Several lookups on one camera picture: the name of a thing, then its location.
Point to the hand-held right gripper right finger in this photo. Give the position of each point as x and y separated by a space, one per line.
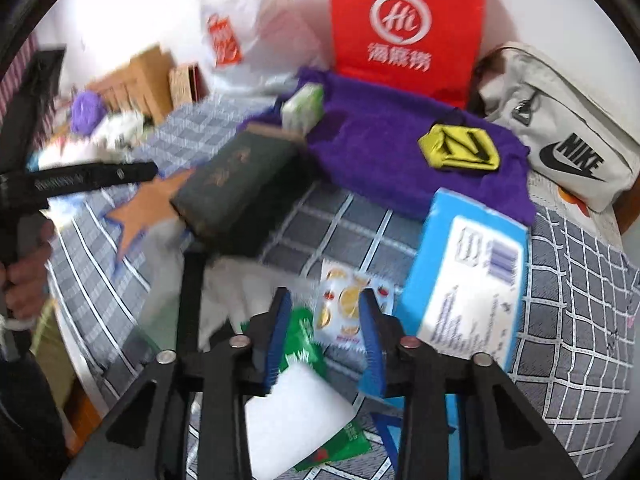
372 345

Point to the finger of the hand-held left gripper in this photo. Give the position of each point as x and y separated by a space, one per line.
125 174

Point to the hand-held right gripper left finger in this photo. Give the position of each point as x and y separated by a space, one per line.
281 340

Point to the white tissue packet green wrapper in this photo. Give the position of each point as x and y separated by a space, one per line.
290 410

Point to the small light green tissue pack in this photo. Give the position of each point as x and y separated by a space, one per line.
300 107

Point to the person's left forearm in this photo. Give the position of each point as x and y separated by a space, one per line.
25 420

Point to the person's left hand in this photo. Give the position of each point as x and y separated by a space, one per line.
27 280

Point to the white spotted plush toy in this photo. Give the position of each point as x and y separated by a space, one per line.
120 130

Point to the fruit print wipes packet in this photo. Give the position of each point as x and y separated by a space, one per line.
340 300

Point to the purple plush toy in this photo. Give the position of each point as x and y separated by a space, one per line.
87 112

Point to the brown wooden furniture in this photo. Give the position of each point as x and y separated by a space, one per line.
145 80

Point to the brown red box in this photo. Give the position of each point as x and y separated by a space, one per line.
185 85

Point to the grey plaid bed sheet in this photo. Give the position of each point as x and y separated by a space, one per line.
340 220

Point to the blue tissue pack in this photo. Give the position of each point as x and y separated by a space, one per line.
440 230

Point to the purple towel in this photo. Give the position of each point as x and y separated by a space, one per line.
370 145

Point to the dark grey grid quilt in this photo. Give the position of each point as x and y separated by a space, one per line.
575 310

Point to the yellow pouch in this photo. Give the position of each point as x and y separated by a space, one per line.
435 147

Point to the white plastic bag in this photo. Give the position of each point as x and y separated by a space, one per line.
280 20

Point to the beige sling bag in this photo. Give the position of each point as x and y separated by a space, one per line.
550 105

